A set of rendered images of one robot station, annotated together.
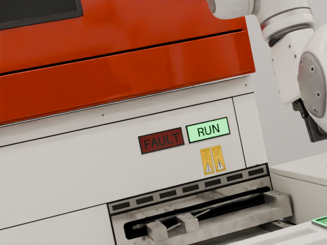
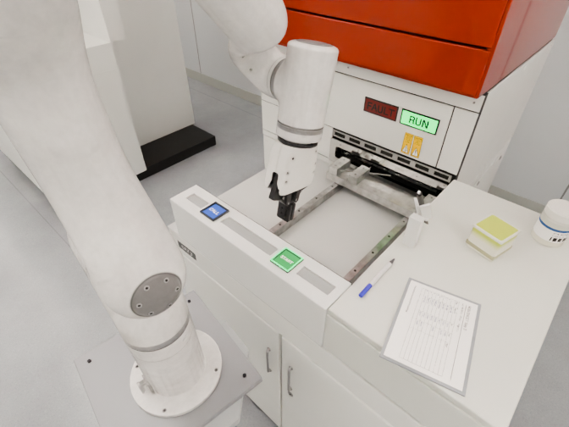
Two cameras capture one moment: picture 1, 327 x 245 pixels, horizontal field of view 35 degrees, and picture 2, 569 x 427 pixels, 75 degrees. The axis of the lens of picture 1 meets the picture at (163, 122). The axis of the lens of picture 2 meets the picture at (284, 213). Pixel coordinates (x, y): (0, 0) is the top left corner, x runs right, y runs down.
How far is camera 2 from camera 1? 0.94 m
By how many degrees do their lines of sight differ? 62
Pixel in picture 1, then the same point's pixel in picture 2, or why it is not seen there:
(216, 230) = (366, 193)
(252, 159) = (444, 165)
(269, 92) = not seen: outside the picture
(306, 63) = not seen: hidden behind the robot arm
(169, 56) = (401, 45)
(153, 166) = (367, 122)
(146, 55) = (383, 36)
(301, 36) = (276, 149)
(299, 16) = (284, 133)
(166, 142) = (383, 112)
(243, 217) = (388, 199)
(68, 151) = not seen: hidden behind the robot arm
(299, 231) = (273, 246)
